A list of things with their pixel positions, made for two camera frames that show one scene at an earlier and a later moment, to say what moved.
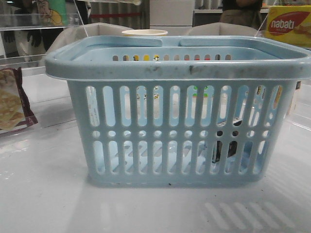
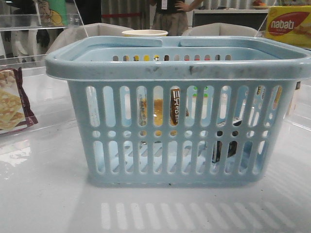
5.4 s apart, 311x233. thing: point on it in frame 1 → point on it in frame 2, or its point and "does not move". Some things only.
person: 246,13 → 170,16
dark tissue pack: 232,147 does not move
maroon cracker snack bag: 14,111 does not move
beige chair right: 221,28 does not move
